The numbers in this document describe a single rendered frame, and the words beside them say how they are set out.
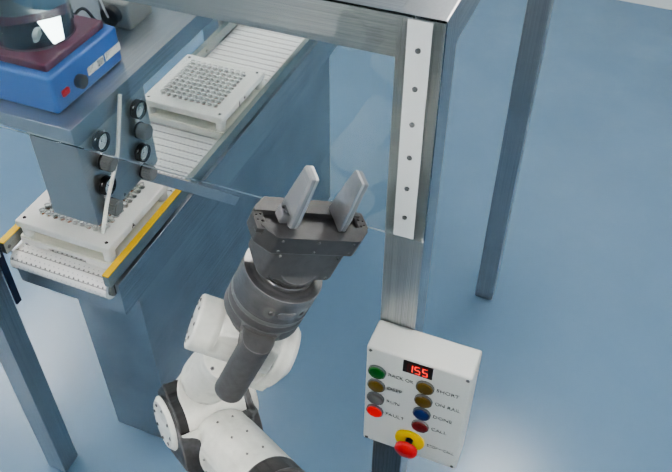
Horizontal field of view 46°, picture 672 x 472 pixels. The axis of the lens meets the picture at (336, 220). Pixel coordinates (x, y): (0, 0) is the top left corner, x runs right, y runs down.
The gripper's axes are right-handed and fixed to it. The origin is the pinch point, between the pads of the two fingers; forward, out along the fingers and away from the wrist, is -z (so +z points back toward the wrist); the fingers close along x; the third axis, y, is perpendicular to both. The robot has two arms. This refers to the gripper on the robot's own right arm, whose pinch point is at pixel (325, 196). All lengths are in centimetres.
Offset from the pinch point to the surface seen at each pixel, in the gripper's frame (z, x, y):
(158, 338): 120, -28, 68
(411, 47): -6.1, -15.6, 19.9
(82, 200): 62, 4, 59
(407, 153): 7.9, -21.8, 17.6
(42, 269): 95, 5, 69
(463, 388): 38, -42, 0
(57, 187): 63, 8, 63
